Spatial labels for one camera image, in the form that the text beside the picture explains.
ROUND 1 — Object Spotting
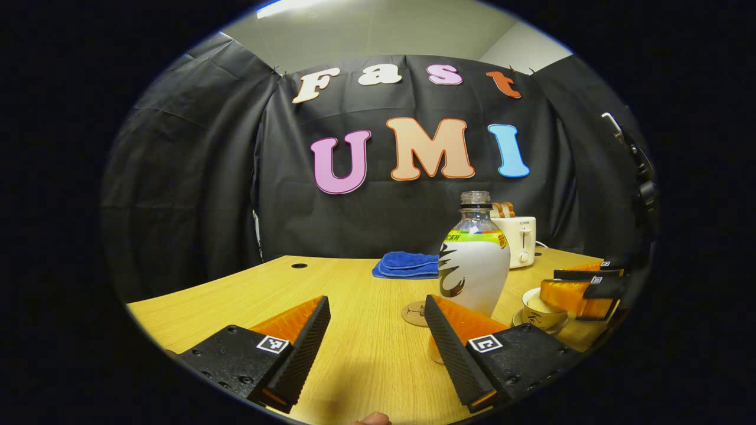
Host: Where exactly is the round cork coaster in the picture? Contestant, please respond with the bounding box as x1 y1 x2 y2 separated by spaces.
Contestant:
401 300 430 328

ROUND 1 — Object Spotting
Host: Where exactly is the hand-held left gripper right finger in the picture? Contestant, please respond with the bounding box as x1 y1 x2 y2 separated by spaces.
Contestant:
423 295 586 414

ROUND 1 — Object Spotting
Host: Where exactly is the folded blue towel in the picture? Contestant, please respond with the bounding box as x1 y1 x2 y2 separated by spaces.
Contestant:
372 252 441 280

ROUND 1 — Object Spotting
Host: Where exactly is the white toaster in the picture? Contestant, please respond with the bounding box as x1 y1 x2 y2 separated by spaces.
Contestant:
491 216 537 270

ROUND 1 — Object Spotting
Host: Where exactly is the cream ceramic saucer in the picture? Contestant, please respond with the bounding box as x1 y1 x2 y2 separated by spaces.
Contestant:
511 310 571 336

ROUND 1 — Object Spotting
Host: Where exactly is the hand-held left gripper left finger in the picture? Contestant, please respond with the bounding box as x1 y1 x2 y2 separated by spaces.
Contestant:
176 295 332 414

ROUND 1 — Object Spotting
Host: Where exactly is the cream ceramic teacup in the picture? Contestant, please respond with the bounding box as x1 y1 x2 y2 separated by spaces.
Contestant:
522 302 569 332

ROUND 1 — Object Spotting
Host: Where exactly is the white label water bottle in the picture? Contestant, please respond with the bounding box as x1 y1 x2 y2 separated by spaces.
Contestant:
429 191 511 365

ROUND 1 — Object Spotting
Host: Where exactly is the black backdrop cloth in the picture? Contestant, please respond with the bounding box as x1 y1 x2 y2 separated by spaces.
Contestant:
99 32 656 303

